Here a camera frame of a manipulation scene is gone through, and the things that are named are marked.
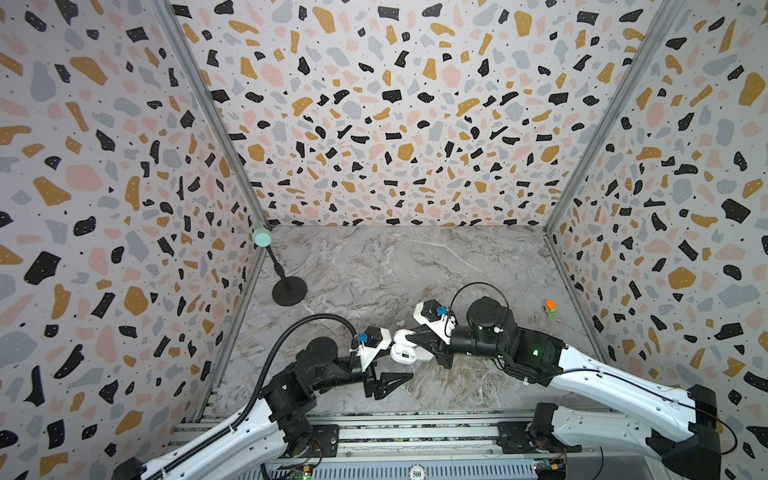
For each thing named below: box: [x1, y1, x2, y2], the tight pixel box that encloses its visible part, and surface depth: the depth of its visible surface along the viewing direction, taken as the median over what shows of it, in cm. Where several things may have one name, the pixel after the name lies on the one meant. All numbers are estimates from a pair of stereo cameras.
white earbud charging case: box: [390, 329, 418, 365], surface depth 64 cm
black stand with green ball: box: [252, 228, 308, 307], surface depth 102 cm
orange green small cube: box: [545, 299, 557, 318], surface depth 99 cm
